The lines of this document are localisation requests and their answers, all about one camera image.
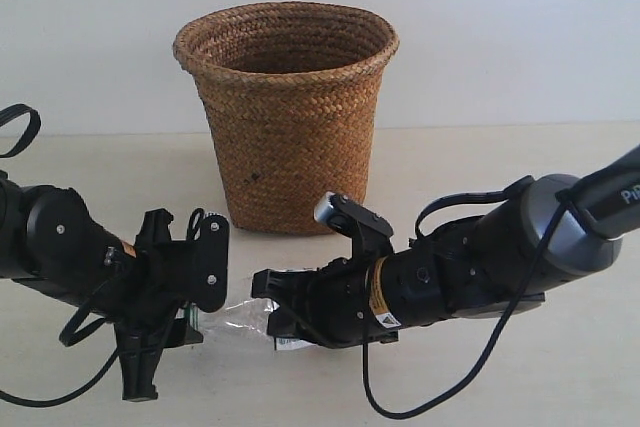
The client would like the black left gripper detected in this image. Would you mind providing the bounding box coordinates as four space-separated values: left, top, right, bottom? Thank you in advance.
105 242 204 401

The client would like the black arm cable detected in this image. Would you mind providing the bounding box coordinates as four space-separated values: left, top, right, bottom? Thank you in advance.
362 186 640 421
0 103 126 407

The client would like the clear plastic bottle green label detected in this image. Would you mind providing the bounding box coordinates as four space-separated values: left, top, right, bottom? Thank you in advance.
186 299 313 352

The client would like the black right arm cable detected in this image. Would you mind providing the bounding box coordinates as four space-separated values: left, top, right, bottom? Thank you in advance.
362 186 640 421

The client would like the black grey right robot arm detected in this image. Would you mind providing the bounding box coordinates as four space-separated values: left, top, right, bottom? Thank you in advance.
250 150 639 349

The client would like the woven brown wicker basket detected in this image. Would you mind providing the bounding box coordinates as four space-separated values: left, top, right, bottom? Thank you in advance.
172 0 400 236

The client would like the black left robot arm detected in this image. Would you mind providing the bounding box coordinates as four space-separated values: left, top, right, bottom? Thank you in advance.
1 178 196 402

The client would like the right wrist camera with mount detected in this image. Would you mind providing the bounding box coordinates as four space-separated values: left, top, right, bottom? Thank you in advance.
313 191 394 259

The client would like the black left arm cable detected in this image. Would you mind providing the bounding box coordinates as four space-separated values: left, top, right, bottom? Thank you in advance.
0 103 126 407

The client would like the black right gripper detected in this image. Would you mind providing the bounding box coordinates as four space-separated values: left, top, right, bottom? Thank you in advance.
250 256 384 349

